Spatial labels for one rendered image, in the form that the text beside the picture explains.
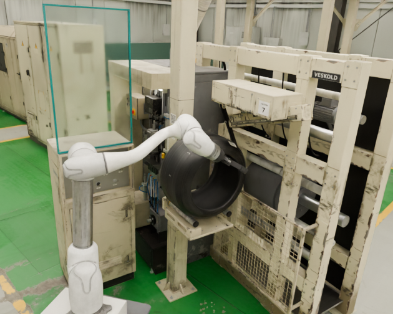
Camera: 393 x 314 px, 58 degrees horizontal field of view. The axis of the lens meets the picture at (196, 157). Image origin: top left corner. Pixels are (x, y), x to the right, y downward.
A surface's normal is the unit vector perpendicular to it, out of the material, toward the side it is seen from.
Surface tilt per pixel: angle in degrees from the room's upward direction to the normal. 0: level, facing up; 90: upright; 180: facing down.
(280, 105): 90
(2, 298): 0
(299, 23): 90
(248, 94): 90
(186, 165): 65
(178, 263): 90
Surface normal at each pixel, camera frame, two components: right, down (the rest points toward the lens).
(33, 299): 0.04, -0.93
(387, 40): -0.70, 0.22
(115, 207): 0.55, 0.33
